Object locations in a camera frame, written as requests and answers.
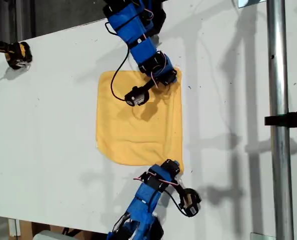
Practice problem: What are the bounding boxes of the yellow towel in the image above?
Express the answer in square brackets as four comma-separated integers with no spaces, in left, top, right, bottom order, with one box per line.
[95,66,184,175]

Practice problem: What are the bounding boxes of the black clamp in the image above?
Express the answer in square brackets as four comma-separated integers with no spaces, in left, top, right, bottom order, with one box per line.
[264,106,297,133]

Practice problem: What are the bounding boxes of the white container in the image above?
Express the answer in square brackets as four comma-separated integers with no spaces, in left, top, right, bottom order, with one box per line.
[32,229,64,240]

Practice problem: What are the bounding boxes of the brown cardboard box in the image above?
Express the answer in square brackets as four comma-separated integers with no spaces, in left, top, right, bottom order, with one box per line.
[15,219,109,240]

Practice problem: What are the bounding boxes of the gripper camera stalk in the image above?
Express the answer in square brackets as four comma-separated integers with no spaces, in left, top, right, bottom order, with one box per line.
[174,178,189,198]
[137,77,158,92]

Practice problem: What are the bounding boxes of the gripper camera cable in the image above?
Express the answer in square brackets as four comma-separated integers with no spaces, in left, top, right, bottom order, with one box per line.
[104,21,130,101]
[162,189,187,213]

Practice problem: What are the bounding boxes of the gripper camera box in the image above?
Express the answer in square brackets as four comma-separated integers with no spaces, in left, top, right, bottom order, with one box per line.
[179,188,202,217]
[124,86,151,107]

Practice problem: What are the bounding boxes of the steel post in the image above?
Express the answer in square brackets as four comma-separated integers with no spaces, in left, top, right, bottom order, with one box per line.
[266,0,295,240]

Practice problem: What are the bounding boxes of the white table bracket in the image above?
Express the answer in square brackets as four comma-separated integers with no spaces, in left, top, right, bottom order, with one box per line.
[8,218,21,237]

